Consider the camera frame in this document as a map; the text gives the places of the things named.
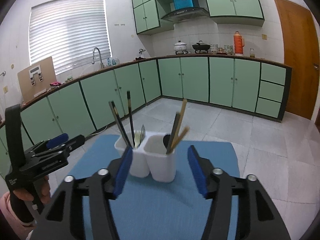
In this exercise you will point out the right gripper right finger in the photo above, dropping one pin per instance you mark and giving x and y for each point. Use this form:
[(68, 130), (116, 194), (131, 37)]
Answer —
[(258, 217)]

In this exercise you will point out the small glass jar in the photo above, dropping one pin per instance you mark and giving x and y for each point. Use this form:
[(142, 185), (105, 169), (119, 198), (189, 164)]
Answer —
[(251, 53)]

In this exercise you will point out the window blinds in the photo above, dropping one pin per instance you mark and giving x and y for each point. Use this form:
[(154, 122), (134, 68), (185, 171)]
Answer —
[(73, 32)]

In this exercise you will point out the blue table mat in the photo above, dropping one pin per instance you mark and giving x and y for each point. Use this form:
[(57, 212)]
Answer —
[(148, 209)]

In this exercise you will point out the near wooden door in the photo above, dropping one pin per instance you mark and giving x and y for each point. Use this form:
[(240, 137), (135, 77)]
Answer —
[(301, 53)]

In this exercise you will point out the black spoon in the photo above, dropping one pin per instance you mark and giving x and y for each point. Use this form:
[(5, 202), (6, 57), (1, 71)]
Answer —
[(167, 140)]

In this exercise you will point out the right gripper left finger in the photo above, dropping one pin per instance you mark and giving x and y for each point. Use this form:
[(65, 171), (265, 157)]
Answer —
[(63, 218)]

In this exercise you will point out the black wok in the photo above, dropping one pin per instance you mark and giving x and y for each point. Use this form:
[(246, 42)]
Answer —
[(201, 47)]

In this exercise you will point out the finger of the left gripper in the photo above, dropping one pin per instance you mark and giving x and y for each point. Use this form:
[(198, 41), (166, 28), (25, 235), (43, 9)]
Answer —
[(69, 146), (48, 144)]

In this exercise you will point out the left hand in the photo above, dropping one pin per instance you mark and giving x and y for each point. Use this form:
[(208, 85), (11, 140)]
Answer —
[(43, 192)]

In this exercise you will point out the grey chopstick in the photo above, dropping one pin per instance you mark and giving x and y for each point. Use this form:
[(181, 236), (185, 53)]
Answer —
[(173, 131)]

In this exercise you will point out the range hood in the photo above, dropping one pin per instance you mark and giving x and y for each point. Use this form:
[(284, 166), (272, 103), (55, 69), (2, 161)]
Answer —
[(185, 14)]

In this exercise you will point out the white cooking pot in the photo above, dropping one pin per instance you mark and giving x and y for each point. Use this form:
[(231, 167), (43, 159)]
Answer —
[(180, 48)]

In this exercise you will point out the black chopstick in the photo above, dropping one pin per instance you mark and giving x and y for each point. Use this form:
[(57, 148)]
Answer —
[(119, 123), (130, 117)]

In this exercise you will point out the patterned glass canister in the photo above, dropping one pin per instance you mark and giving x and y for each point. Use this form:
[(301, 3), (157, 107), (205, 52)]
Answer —
[(228, 49)]

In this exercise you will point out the green lower cabinets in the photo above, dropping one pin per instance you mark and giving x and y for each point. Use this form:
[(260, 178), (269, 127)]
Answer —
[(256, 87)]

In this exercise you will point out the pink cloth on counter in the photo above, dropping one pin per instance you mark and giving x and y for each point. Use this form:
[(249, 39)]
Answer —
[(55, 84)]

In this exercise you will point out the cardboard board with labels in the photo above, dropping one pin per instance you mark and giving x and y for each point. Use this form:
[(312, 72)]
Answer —
[(36, 79)]

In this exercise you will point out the bamboo chopstick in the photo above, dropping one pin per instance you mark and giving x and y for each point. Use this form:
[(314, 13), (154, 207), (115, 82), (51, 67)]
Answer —
[(179, 138), (184, 103)]

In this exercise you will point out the cream plastic fork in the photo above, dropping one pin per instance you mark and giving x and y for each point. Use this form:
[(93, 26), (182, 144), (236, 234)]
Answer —
[(137, 138)]

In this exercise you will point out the white double utensil holder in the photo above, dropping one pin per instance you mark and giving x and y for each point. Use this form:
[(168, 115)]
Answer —
[(150, 158)]

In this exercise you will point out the blue box on hood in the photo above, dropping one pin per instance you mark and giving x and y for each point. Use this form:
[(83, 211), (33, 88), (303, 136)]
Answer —
[(181, 4)]

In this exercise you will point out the orange thermos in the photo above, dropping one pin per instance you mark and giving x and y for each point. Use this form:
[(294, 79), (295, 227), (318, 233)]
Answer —
[(239, 44)]

